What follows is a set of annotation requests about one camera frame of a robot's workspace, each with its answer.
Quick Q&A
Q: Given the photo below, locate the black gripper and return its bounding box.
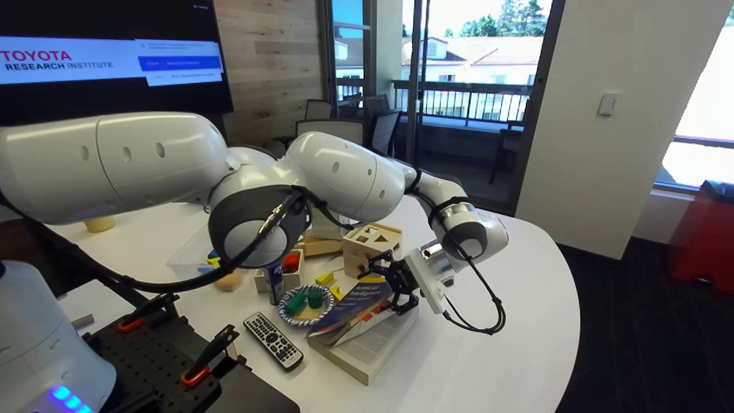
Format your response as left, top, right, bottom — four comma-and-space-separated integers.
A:
364, 254, 423, 319

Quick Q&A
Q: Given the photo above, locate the blue textbook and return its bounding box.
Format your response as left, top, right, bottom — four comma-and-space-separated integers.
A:
304, 274, 423, 389

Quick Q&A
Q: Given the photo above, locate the wooden shape sorter cube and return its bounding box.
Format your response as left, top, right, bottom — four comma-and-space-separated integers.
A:
338, 223, 406, 280

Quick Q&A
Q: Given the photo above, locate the flat wooden tray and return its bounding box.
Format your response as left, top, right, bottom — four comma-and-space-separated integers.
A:
301, 235, 346, 262

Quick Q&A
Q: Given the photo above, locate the patterned rim plate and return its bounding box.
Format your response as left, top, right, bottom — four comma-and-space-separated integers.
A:
275, 285, 337, 330

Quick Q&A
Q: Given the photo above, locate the small wooden box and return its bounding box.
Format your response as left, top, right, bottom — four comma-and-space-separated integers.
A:
254, 249, 306, 297

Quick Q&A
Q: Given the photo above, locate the small blue cap bottle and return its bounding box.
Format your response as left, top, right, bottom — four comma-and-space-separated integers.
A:
264, 262, 287, 308

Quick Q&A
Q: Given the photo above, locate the black remote control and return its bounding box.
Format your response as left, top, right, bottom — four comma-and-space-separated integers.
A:
240, 311, 306, 375

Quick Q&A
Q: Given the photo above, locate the dark office chair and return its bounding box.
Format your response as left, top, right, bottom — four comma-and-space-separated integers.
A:
361, 111, 403, 173

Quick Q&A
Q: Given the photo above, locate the yellowish round toy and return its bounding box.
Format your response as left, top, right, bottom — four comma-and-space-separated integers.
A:
212, 272, 244, 297

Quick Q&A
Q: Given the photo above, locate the grey office chair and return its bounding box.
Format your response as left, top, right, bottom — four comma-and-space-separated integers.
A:
292, 118, 366, 148

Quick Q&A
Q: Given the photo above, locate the black balcony chair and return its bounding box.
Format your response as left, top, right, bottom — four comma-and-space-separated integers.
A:
487, 124, 531, 187

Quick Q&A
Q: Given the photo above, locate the balcony railing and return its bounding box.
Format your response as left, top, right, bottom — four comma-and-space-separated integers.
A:
388, 78, 534, 128

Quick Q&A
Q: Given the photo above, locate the black orange clamp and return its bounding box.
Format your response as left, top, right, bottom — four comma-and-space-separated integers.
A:
114, 295, 184, 336
179, 324, 240, 391

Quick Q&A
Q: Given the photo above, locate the black perforated base board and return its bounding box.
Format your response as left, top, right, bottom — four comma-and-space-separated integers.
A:
80, 305, 303, 413

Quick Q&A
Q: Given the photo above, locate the tan water bottle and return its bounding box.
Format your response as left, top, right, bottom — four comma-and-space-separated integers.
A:
81, 216, 116, 236

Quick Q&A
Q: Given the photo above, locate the red bin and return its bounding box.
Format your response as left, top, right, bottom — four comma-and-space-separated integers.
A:
663, 180, 734, 298

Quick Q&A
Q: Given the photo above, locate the white side board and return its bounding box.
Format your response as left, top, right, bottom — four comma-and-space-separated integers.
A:
57, 277, 131, 337

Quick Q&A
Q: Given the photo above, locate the large TV screen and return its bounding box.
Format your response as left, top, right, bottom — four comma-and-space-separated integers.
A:
0, 0, 235, 126

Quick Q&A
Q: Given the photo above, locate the silver wrist camera bar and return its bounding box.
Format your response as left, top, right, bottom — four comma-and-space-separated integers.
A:
403, 242, 453, 317

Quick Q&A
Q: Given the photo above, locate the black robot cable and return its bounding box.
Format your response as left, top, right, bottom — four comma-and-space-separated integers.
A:
0, 190, 508, 337

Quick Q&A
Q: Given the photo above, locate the white light switch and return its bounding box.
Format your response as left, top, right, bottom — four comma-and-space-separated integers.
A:
593, 91, 618, 120

